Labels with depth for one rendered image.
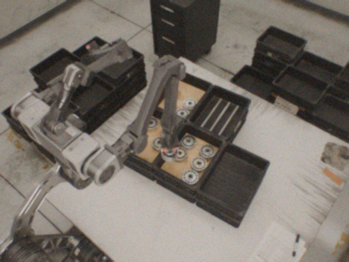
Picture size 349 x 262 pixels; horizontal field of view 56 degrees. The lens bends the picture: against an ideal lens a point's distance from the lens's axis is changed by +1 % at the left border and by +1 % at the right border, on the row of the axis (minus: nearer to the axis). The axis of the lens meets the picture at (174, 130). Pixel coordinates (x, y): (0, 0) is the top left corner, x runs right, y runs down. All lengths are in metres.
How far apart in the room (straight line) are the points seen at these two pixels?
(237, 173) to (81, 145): 1.06
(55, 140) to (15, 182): 1.90
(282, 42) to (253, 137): 1.40
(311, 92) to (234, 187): 1.40
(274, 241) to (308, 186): 0.46
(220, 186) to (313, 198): 0.61
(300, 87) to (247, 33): 1.49
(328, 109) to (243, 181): 1.39
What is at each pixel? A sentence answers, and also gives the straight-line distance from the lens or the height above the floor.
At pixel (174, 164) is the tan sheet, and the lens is 2.11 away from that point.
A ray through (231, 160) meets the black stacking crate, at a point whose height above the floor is 0.83.
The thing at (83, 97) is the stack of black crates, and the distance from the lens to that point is 3.19.
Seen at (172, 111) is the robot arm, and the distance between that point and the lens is 1.59.
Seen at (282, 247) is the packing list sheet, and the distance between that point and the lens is 2.12.
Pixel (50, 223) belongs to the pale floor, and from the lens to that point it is 3.04.
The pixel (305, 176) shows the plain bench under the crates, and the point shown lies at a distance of 2.37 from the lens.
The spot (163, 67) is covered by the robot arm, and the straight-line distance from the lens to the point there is 1.35.
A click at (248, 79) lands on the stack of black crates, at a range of 3.43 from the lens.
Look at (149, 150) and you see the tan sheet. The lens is 2.18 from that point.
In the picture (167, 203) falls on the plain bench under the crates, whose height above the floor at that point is 0.70.
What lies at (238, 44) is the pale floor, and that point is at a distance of 4.25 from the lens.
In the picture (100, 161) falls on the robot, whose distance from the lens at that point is 1.38.
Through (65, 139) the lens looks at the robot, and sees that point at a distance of 1.46.
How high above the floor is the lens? 2.66
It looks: 54 degrees down
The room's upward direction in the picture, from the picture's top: 2 degrees counter-clockwise
